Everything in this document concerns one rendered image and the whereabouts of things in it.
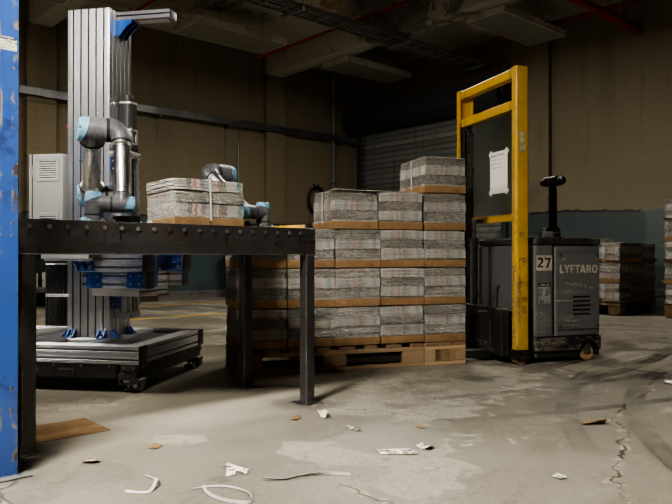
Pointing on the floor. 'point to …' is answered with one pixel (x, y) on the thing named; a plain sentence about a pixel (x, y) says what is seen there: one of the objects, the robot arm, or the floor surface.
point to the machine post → (9, 235)
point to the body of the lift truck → (550, 291)
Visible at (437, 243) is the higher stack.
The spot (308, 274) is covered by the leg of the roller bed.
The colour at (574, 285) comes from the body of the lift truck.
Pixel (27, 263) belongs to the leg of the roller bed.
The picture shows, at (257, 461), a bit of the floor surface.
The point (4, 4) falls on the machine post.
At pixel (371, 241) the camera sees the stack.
